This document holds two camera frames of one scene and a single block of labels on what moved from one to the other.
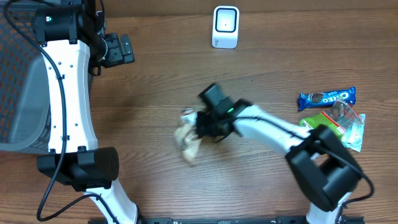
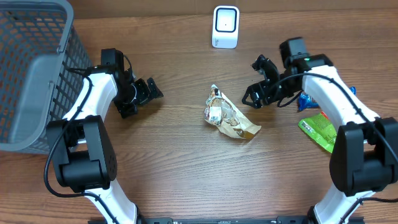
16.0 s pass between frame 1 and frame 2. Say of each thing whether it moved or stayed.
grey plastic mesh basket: stayed
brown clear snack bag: moved
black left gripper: moved
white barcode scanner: stayed
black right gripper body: moved
